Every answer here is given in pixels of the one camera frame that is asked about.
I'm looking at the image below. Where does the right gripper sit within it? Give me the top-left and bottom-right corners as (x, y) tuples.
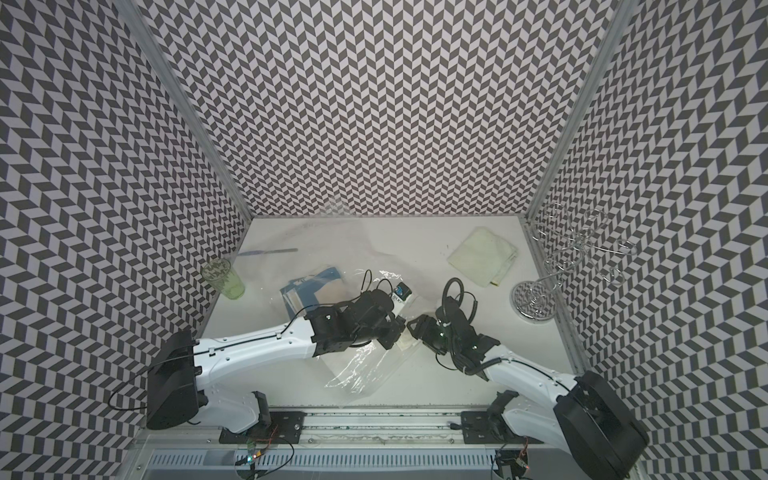
(406, 314), (460, 355)

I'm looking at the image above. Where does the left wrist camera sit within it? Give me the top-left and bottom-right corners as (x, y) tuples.
(391, 282), (413, 315)

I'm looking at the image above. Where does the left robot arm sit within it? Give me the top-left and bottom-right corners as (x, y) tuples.
(146, 283), (412, 434)

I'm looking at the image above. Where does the purple toothbrush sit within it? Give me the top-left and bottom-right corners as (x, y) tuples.
(236, 248), (298, 257)

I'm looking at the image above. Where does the pale green cloth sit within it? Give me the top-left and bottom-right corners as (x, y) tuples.
(448, 227), (518, 287)

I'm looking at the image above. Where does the clear plastic vacuum bag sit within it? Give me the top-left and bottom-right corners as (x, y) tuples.
(243, 217), (439, 406)

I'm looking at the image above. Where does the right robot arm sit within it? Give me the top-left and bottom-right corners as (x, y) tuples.
(406, 297), (650, 479)

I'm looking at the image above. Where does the blue and cream towel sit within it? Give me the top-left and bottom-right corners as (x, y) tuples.
(280, 267), (349, 317)

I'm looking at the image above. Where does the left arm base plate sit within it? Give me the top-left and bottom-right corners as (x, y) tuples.
(218, 410), (306, 444)

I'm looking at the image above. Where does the aluminium frame rail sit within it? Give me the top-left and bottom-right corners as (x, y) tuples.
(128, 406), (637, 451)

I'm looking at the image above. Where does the green plastic cup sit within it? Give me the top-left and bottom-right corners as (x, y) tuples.
(201, 258), (245, 300)

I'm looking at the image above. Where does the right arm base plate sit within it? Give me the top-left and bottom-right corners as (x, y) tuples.
(449, 411), (541, 445)

